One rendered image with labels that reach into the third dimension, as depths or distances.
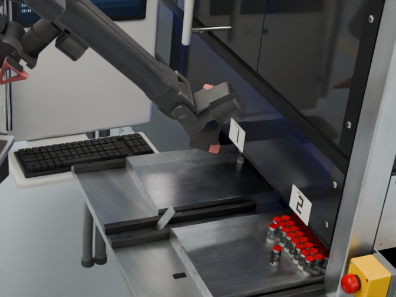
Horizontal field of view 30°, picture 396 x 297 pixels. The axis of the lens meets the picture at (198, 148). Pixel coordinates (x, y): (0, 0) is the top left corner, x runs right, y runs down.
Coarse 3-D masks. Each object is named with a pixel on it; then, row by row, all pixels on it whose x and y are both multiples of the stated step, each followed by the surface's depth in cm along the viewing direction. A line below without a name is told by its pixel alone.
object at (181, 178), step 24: (144, 168) 202; (168, 168) 204; (192, 168) 205; (216, 168) 206; (240, 168) 207; (144, 192) 189; (168, 192) 193; (192, 192) 194; (216, 192) 195; (240, 192) 196; (264, 192) 191
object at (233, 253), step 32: (192, 224) 176; (224, 224) 179; (256, 224) 183; (192, 256) 170; (224, 256) 171; (256, 256) 172; (288, 256) 173; (224, 288) 161; (256, 288) 162; (288, 288) 160
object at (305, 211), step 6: (294, 186) 169; (294, 192) 169; (300, 192) 167; (294, 198) 170; (306, 198) 165; (294, 204) 170; (306, 204) 165; (294, 210) 170; (300, 210) 168; (306, 210) 165; (300, 216) 168; (306, 216) 166; (306, 222) 166
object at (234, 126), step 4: (232, 120) 196; (232, 124) 196; (236, 124) 194; (232, 128) 197; (236, 128) 194; (240, 128) 192; (232, 132) 197; (236, 132) 194; (240, 132) 192; (244, 132) 190; (232, 136) 197; (236, 136) 195; (240, 136) 192; (244, 136) 191; (232, 140) 197; (236, 140) 195; (240, 140) 193; (244, 140) 191; (236, 144) 195; (240, 144) 193; (240, 148) 193
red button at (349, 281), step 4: (344, 276) 148; (348, 276) 147; (352, 276) 147; (344, 280) 148; (348, 280) 147; (352, 280) 147; (356, 280) 147; (344, 284) 148; (348, 284) 147; (352, 284) 146; (356, 284) 147; (344, 288) 148; (348, 288) 147; (352, 288) 146; (356, 288) 147; (348, 292) 147; (352, 292) 147; (356, 292) 148
